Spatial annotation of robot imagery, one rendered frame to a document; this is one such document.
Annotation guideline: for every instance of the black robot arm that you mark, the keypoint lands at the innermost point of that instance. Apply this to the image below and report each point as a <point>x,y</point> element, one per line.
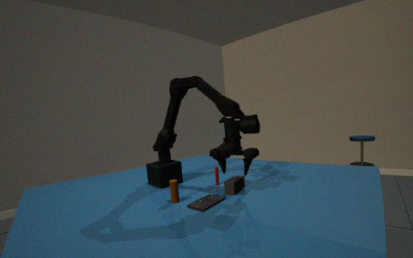
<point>178,89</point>

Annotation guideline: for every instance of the orange-brown cylinder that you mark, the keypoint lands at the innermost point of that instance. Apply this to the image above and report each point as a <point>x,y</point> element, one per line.
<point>174,192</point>

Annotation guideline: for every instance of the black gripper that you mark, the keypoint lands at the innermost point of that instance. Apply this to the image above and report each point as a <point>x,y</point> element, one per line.
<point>249,153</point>

